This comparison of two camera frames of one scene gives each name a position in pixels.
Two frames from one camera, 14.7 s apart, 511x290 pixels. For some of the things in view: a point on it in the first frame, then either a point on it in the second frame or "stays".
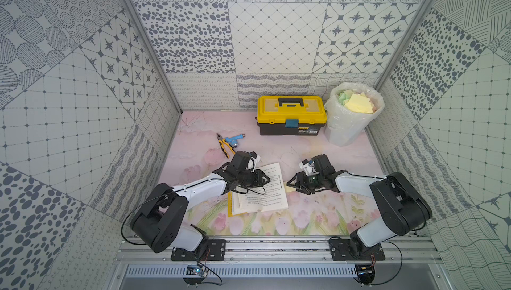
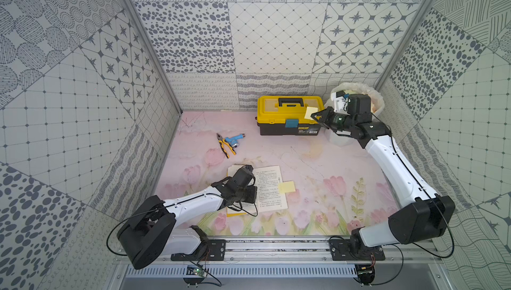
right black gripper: x=299 y=177 → x=327 y=113
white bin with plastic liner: x=349 y=108 stays
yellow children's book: x=241 y=201 stays
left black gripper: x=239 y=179 → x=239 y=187
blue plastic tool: x=233 y=140 stays
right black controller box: x=365 y=273 stays
